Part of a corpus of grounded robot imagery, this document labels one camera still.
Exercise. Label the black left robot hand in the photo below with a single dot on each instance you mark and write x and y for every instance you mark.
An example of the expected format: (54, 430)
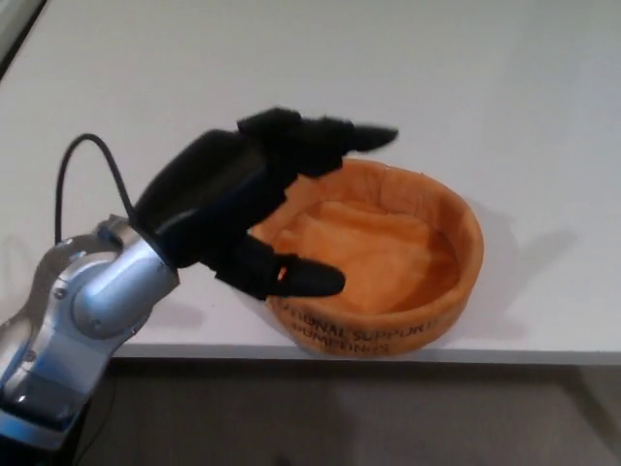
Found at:
(213, 194)

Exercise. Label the dark table leg frame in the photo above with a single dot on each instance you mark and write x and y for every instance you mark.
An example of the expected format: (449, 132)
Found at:
(94, 412)

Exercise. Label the dark edged neighbouring table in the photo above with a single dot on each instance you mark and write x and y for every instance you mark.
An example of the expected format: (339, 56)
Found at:
(14, 29)

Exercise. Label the orange soft plush plate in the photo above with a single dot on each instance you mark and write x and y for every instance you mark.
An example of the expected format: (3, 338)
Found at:
(388, 252)

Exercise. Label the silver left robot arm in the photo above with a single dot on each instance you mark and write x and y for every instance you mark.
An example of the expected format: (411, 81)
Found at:
(82, 310)

